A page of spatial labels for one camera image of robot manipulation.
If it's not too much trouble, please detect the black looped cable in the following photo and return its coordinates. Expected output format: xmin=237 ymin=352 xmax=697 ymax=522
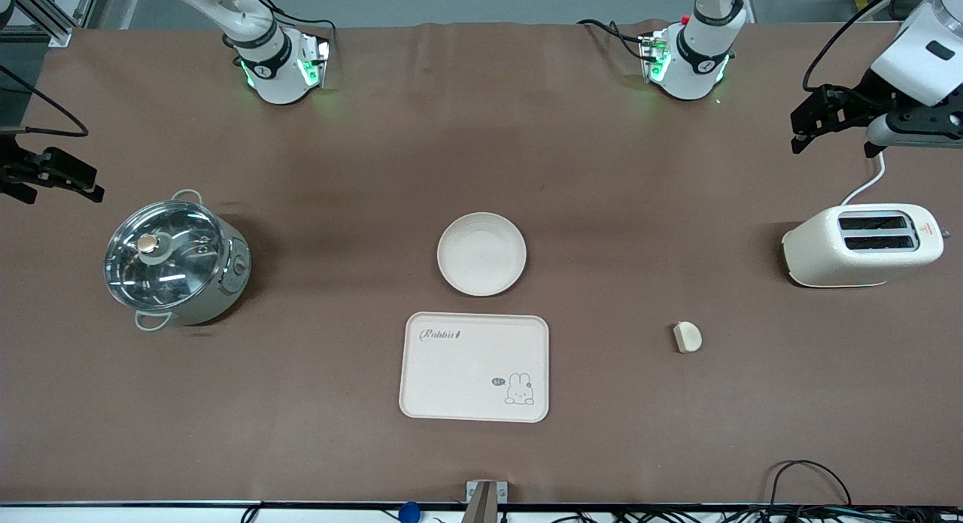
xmin=767 ymin=460 xmax=852 ymax=510

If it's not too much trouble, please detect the round cream plate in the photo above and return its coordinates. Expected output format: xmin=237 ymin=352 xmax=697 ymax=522
xmin=437 ymin=212 xmax=527 ymax=297

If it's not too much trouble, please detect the steel cooking pot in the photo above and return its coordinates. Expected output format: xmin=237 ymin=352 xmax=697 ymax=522
xmin=113 ymin=190 xmax=253 ymax=332

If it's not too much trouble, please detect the black cable bundle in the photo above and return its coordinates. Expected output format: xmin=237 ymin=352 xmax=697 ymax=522
xmin=527 ymin=505 xmax=963 ymax=523

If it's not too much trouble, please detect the glass pot lid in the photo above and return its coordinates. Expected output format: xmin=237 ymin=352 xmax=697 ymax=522
xmin=104 ymin=201 xmax=226 ymax=311

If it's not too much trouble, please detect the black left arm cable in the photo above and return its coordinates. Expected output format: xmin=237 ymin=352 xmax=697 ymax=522
xmin=803 ymin=0 xmax=913 ymax=93

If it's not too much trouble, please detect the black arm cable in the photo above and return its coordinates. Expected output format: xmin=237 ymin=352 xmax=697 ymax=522
xmin=803 ymin=0 xmax=913 ymax=93
xmin=0 ymin=64 xmax=90 ymax=138

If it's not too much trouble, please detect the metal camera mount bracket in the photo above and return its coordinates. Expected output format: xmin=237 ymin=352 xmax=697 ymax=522
xmin=466 ymin=481 xmax=508 ymax=523

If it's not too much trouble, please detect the black left base cable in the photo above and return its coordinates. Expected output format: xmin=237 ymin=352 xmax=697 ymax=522
xmin=578 ymin=19 xmax=657 ymax=62

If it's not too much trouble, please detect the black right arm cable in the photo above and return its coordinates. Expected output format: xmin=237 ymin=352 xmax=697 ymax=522
xmin=0 ymin=64 xmax=90 ymax=138

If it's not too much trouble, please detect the white toaster power cable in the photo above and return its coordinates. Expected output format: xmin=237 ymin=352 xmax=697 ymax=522
xmin=840 ymin=153 xmax=887 ymax=206

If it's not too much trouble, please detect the cream two-slot toaster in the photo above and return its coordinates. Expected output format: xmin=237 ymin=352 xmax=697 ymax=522
xmin=782 ymin=204 xmax=944 ymax=288

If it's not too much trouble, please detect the aluminium frame profile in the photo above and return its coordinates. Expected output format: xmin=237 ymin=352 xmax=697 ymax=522
xmin=0 ymin=0 xmax=102 ymax=48

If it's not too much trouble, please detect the cream rabbit print tray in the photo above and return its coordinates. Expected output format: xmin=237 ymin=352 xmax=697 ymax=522
xmin=399 ymin=312 xmax=550 ymax=423

